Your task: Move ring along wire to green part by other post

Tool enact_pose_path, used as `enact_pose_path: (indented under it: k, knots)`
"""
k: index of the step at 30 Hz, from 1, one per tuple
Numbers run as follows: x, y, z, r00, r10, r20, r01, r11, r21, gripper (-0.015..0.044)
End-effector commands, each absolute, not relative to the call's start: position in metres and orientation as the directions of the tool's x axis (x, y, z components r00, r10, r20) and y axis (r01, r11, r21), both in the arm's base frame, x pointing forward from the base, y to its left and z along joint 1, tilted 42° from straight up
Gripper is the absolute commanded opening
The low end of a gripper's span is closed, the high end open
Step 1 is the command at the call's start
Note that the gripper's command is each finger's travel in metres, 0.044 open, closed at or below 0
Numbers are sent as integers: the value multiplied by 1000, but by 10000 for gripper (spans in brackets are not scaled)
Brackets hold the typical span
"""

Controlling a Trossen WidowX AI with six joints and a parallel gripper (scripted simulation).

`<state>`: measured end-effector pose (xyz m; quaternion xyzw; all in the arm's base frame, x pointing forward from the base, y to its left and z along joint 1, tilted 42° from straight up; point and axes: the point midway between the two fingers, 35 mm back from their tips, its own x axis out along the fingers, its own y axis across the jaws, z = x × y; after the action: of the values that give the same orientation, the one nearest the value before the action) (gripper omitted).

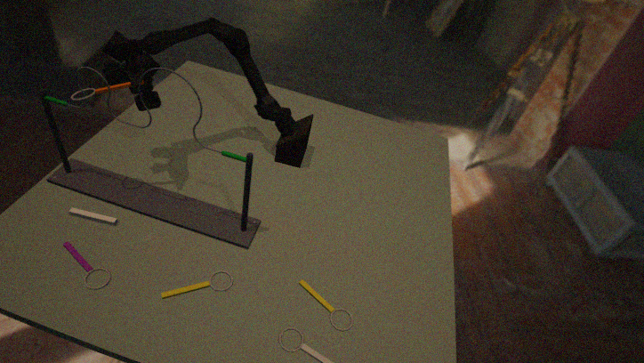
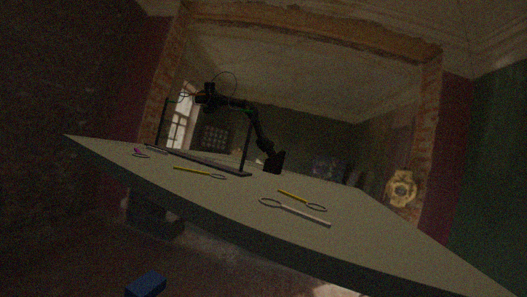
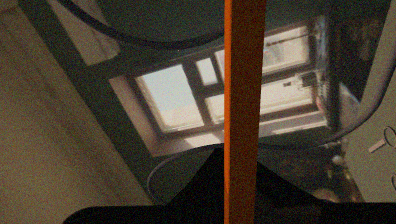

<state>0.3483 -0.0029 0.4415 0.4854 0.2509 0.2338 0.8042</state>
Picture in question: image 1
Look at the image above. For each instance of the grey metal loop with yellow handle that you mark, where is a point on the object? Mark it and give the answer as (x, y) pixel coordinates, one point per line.
(325, 304)
(197, 286)

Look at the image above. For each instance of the beige rectangular bar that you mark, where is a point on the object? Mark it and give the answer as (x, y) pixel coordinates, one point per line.
(93, 217)

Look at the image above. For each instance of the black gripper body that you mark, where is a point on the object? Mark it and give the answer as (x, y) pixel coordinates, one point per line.
(130, 48)

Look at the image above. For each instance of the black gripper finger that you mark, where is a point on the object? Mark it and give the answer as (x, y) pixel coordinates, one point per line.
(146, 87)
(129, 72)

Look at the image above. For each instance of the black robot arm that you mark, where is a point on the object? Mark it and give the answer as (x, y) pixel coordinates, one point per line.
(236, 41)

